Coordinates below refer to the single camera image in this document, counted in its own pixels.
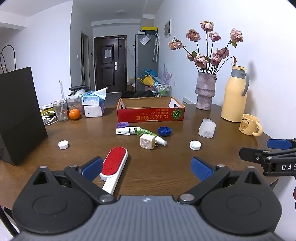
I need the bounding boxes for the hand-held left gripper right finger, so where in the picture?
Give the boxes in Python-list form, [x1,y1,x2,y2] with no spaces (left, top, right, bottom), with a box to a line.
[177,156,273,205]

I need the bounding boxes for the purple umbrella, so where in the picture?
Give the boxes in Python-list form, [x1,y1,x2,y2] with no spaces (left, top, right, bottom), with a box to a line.
[162,64,173,85]

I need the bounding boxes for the metal trolley with bottles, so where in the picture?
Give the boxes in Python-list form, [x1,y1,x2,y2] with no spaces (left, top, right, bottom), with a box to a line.
[156,84,171,97]

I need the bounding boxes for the clear glass cup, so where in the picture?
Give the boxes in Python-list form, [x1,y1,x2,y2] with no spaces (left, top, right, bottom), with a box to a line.
[52,100,68,122]

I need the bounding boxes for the red cardboard box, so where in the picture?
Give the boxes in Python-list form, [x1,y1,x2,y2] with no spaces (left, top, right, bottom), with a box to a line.
[116,96,185,123]

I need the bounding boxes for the white wall panel box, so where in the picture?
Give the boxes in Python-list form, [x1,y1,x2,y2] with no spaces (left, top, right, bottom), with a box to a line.
[164,19,172,39]

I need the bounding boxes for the black paper bag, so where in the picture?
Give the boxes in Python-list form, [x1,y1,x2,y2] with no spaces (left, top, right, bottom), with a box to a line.
[0,45,48,166]

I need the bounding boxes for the blue tissue pack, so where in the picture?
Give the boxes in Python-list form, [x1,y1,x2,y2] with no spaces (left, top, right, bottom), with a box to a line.
[82,87,110,107]

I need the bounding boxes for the green spray bottle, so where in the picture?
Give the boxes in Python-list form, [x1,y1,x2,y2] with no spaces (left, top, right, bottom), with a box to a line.
[136,128,167,146]

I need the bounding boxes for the grey side door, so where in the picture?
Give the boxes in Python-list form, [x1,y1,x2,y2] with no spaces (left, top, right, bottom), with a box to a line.
[80,31,91,93]

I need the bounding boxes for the white cable bundle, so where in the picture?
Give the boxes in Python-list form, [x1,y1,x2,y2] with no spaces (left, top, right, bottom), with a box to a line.
[42,111,58,126]

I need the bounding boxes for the yellow bear mug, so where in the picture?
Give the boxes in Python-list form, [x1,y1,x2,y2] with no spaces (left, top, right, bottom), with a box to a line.
[239,113,263,137]

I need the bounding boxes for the yellow bag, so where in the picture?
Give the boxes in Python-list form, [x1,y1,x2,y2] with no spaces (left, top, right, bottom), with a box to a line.
[137,75,154,86]

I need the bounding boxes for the white cube power adapter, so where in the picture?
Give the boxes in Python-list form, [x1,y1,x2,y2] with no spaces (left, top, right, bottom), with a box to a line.
[140,134,156,150]

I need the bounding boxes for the yellow thermos jug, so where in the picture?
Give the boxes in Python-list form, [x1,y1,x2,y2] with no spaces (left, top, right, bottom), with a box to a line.
[221,65,250,123]

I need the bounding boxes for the grey refrigerator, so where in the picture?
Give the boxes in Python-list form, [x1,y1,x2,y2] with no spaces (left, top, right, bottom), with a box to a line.
[134,31,159,92]

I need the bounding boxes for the translucent plastic bottle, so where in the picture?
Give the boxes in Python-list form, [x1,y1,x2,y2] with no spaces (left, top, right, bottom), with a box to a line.
[198,118,216,139]

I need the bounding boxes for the clear plastic food container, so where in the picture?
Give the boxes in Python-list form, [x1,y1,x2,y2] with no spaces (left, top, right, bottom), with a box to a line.
[66,94,85,115]

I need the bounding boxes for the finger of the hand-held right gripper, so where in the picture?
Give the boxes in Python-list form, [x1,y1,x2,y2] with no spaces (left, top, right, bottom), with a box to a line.
[239,147,275,164]
[267,138,296,151]

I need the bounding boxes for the white spray bottle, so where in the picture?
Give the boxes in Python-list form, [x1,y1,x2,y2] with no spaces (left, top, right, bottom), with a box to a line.
[116,126,141,135]

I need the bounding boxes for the purple tissue pack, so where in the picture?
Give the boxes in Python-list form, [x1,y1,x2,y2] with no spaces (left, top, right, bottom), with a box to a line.
[84,102,105,118]

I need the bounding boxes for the dried pink roses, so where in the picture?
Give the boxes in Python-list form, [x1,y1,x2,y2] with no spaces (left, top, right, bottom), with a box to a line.
[168,20,244,75]

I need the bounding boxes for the white folded umbrella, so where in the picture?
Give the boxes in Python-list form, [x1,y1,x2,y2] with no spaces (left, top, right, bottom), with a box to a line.
[152,33,160,62]

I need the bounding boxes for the blue bag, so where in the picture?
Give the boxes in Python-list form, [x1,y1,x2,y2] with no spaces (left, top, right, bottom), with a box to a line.
[142,69,160,84]

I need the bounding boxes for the dark brown entrance door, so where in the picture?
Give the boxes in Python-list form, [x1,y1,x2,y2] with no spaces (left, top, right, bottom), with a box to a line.
[94,35,127,94]

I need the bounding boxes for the blue bottle cap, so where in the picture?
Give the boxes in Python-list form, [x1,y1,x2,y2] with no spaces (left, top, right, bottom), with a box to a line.
[158,126,172,137]

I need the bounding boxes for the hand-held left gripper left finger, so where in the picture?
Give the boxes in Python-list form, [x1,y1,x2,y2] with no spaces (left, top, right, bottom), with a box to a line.
[28,156,116,205]

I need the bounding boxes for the red and white lint brush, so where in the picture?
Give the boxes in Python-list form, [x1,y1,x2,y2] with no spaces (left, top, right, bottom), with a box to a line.
[99,147,128,195]

